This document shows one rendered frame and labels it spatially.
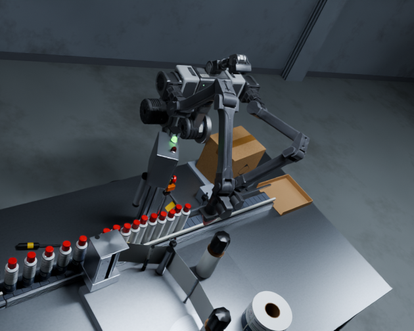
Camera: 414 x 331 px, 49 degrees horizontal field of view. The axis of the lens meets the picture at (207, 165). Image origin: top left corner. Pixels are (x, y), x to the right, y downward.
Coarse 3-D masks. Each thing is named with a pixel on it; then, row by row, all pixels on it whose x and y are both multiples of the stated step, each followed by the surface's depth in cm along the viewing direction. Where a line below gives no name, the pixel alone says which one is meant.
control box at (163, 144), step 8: (160, 136) 205; (168, 136) 207; (160, 144) 201; (168, 144) 202; (176, 144) 204; (152, 152) 210; (160, 152) 197; (168, 152) 198; (176, 152) 200; (152, 160) 203; (160, 160) 197; (168, 160) 197; (176, 160) 197; (152, 168) 200; (160, 168) 200; (168, 168) 200; (152, 176) 203; (160, 176) 203; (168, 176) 203; (152, 184) 206; (160, 184) 207; (168, 184) 208
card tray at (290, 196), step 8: (288, 176) 319; (264, 184) 307; (272, 184) 311; (280, 184) 314; (288, 184) 317; (296, 184) 315; (272, 192) 305; (280, 192) 308; (288, 192) 311; (296, 192) 313; (304, 192) 311; (280, 200) 302; (288, 200) 305; (296, 200) 307; (304, 200) 310; (312, 200) 307; (280, 208) 296; (288, 208) 299; (296, 208) 299
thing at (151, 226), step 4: (152, 216) 222; (156, 216) 222; (148, 220) 224; (152, 220) 222; (148, 224) 224; (152, 224) 224; (148, 228) 225; (152, 228) 225; (148, 232) 227; (152, 232) 229; (144, 236) 230; (148, 236) 229; (144, 240) 231; (148, 240) 232
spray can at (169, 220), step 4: (168, 212) 229; (172, 212) 228; (168, 216) 229; (172, 216) 229; (168, 220) 229; (172, 220) 230; (168, 224) 231; (164, 228) 233; (168, 228) 233; (164, 232) 235; (168, 232) 238; (160, 236) 238
